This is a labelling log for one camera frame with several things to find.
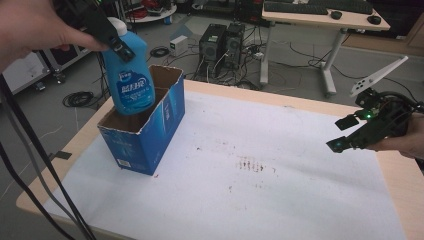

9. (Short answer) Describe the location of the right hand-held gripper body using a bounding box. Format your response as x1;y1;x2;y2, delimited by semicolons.
346;55;424;150

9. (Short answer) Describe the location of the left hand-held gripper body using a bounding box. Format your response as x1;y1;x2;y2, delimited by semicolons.
53;0;118;45

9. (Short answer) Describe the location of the blue detergent bottle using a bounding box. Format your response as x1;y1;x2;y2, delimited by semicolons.
100;17;157;117

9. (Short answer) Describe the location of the blue cardboard box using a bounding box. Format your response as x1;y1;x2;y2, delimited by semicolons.
96;64;186;177

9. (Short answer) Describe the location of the person's right hand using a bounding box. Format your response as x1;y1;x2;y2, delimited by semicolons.
366;112;424;161

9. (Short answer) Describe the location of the person's left hand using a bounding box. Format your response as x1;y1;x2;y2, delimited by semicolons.
0;0;110;73

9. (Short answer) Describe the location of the round white table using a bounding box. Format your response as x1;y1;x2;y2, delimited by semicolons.
127;2;178;25

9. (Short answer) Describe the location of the small white device box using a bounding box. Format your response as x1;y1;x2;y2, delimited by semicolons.
168;34;189;57

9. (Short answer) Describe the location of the gray equipment cabinet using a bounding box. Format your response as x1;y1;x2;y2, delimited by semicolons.
2;44;92;97

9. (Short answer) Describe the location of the black computer tower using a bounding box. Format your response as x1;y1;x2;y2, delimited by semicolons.
223;22;246;72
198;22;228;73

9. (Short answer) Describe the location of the white foam mat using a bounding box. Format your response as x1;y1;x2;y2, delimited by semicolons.
43;90;410;240

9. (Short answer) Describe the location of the white power strip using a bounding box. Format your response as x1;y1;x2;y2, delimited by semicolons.
247;44;265;62

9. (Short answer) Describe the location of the black keyboard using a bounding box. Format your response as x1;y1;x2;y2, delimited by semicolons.
263;1;330;16
308;0;375;15

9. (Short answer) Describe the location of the black tape piece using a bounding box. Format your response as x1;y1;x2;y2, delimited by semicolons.
52;150;73;161

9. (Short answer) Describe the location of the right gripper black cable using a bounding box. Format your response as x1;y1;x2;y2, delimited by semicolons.
376;90;424;113

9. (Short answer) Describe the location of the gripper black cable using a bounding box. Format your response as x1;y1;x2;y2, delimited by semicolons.
376;90;424;113
0;73;98;240

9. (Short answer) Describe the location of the small black cable coil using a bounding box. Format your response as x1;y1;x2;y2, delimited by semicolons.
149;46;171;59

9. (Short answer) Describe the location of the red cable bundle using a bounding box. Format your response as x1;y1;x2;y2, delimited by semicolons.
127;0;168;20

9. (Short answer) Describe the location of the large black cable coil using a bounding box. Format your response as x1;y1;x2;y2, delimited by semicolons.
62;91;97;109

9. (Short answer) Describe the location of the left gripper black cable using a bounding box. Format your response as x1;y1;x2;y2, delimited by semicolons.
0;73;98;240

